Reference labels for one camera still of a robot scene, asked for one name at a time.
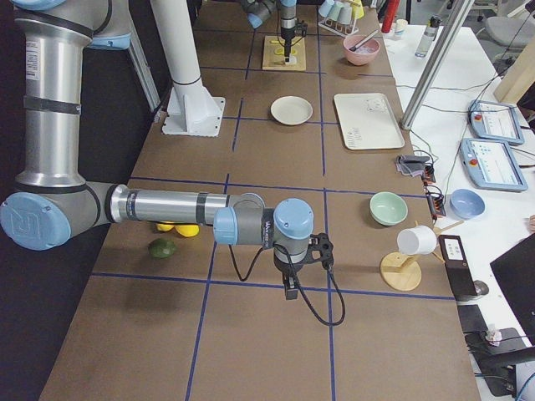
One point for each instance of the bamboo cutting board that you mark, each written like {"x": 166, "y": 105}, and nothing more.
{"x": 271, "y": 61}

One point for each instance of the clear water bottle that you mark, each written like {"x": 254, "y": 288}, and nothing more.
{"x": 428, "y": 36}

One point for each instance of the black power strip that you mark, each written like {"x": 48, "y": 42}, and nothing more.
{"x": 434, "y": 195}

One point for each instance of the white paper cup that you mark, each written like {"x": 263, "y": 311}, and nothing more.
{"x": 398, "y": 29}

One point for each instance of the yellow lemon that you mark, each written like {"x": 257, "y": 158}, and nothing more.
{"x": 164, "y": 226}
{"x": 187, "y": 230}

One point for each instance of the clear ice cubes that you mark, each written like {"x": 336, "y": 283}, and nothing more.
{"x": 366, "y": 49}

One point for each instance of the cream round plate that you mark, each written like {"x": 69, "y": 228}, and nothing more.
{"x": 291, "y": 110}

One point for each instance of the near teach pendant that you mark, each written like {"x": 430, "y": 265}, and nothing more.
{"x": 491, "y": 165}

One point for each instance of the aluminium frame post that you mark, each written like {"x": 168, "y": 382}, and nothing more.
{"x": 443, "y": 44}

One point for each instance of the teach pendant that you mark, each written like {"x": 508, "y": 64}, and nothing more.
{"x": 491, "y": 165}
{"x": 495, "y": 121}

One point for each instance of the red cylinder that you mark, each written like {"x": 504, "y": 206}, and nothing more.
{"x": 390, "y": 12}

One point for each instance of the cream bear serving tray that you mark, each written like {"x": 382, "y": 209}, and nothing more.
{"x": 368, "y": 122}

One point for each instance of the folded grey cloth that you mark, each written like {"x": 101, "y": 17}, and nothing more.
{"x": 411, "y": 165}

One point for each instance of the mint green bowl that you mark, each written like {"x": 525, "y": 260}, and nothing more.
{"x": 388, "y": 208}

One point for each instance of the white mug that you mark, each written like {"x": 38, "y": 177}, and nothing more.
{"x": 419, "y": 240}

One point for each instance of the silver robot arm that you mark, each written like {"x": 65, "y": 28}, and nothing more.
{"x": 260, "y": 11}
{"x": 53, "y": 202}

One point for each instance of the white wire cup rack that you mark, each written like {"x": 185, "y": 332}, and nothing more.
{"x": 338, "y": 28}

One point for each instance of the green lime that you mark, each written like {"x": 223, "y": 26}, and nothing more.
{"x": 161, "y": 248}

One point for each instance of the wooden mug tree stand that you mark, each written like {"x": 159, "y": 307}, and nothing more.
{"x": 402, "y": 272}

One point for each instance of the grey office chair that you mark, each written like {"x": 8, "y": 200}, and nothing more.
{"x": 514, "y": 34}

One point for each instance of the black remote box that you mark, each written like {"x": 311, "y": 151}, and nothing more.
{"x": 457, "y": 268}

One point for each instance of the pink bowl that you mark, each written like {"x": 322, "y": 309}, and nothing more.
{"x": 364, "y": 54}

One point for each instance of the steel muddler black tip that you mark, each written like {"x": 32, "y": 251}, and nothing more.
{"x": 363, "y": 41}

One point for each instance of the upturned pastel cups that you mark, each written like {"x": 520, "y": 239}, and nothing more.
{"x": 341, "y": 12}

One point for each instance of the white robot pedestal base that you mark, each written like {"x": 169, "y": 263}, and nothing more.
{"x": 191, "y": 109}

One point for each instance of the blue bowl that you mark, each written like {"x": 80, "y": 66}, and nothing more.
{"x": 466, "y": 204}

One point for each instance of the far teach pendant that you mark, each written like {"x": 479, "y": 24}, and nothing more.
{"x": 495, "y": 121}

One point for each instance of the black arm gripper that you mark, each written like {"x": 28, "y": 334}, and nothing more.
{"x": 287, "y": 27}

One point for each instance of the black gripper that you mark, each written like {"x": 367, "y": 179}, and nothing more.
{"x": 288, "y": 269}

